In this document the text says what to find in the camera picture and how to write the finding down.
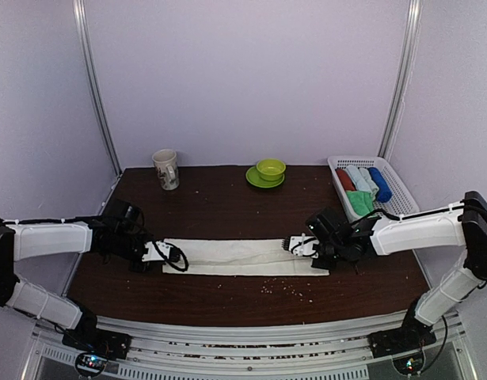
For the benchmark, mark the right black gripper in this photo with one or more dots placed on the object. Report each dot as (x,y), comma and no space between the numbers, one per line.
(323,264)

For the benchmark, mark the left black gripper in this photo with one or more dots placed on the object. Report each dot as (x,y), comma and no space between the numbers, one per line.
(143,267)

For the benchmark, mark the white cream towel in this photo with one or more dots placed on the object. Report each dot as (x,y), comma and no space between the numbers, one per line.
(243,258)

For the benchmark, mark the green microfiber towel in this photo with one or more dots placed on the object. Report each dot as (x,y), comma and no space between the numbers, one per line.
(361,202)

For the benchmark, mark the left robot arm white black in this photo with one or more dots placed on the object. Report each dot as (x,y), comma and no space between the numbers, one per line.
(117,231)

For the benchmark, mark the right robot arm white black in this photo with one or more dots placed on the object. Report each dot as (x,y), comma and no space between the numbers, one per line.
(379,233)

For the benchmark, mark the rolled red towel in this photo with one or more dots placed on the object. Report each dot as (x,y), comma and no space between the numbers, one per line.
(345,180)

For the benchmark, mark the rolled light blue towel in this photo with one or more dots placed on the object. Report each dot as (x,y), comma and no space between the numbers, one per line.
(362,180)

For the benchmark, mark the rolled dark blue towel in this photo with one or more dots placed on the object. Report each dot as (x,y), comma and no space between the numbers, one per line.
(384,193)

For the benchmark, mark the white plastic basket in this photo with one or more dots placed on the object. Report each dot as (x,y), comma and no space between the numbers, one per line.
(402,202)

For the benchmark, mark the green cup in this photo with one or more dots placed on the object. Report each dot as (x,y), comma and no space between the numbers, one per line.
(271,168)

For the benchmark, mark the patterned ceramic mug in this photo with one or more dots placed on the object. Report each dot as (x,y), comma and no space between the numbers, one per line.
(165,163)

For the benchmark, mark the green saucer plate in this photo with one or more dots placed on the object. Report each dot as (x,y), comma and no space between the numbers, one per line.
(254,178)

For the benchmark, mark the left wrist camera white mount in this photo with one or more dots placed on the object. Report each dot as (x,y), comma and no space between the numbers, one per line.
(167,253)

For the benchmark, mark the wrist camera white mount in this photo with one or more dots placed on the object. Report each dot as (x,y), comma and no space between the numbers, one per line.
(301,246)
(167,253)

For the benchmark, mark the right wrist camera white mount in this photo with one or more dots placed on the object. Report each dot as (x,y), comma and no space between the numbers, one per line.
(301,246)

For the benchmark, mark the aluminium front rail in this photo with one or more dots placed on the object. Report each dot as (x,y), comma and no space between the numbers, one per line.
(332,350)

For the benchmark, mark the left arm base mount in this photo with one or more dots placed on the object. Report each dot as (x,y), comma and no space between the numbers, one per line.
(109,344)

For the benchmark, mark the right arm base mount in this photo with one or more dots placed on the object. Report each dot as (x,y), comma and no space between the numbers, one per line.
(396,341)

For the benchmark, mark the right aluminium frame post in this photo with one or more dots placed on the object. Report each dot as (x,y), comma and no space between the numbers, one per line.
(405,68)

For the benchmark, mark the aluminium frame post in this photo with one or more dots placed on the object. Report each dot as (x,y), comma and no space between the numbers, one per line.
(79,8)
(405,68)

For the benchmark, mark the left aluminium frame post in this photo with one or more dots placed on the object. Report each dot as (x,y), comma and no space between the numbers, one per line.
(79,8)

